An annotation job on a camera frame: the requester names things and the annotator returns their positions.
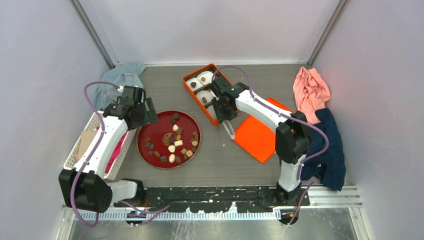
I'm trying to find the metal tweezers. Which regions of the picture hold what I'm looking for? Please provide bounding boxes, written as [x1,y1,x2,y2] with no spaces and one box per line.
[222,120,236,140]

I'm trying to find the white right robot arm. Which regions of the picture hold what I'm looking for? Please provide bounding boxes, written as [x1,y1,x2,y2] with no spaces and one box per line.
[210,76,312,206]

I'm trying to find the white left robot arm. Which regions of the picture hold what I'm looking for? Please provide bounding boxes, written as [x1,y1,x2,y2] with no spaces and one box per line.
[58,85,158,213]

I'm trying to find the white heart chocolate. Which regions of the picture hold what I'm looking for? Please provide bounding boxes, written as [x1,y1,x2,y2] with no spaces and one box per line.
[172,124,179,132]

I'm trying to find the orange chocolate box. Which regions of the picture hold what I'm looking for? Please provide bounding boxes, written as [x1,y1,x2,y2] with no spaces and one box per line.
[182,63,235,126]

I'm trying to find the brown ridged chocolate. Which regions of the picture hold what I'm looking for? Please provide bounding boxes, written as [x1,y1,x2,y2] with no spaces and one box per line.
[153,151,161,158]

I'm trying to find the white rounded chocolate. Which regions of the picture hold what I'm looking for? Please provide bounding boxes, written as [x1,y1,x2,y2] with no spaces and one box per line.
[167,145,176,153]

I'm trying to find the white rectangular chocolate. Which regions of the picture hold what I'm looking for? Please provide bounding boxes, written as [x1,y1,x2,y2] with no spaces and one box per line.
[174,140,183,147]

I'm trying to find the dark square pyramid chocolate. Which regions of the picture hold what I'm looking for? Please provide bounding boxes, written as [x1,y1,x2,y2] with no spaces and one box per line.
[159,156,168,163]

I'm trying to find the white oval chocolate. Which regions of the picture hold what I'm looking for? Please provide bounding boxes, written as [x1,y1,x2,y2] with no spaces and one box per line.
[168,153,176,163]

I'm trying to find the caramel rounded square chocolate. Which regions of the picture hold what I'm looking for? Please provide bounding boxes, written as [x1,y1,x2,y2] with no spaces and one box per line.
[185,150,194,158]

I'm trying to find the white paper cup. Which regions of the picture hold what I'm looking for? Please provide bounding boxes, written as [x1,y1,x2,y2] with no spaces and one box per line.
[206,105,217,120]
[196,90,215,105]
[186,77,204,92]
[196,70,214,86]

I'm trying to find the round red plate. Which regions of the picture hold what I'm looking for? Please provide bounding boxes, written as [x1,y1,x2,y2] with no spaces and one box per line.
[136,110,201,169]

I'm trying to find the light blue denim cloth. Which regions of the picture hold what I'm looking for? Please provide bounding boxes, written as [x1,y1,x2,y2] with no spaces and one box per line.
[92,62,146,111]

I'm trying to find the white plastic basket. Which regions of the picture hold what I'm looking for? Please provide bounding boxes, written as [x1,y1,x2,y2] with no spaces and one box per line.
[63,113,136,181]

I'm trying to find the orange box lid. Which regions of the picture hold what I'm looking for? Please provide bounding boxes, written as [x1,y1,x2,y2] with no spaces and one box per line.
[234,115,276,164]

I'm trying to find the beige cloth in basket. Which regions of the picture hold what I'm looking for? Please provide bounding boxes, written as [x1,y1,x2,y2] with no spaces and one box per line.
[76,130,98,161]

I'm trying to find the pink cloth in basket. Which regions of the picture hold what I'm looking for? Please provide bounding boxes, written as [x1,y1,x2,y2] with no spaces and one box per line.
[105,133,127,174]

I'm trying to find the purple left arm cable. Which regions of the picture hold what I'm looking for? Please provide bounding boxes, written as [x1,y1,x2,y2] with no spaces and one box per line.
[70,81,170,229]

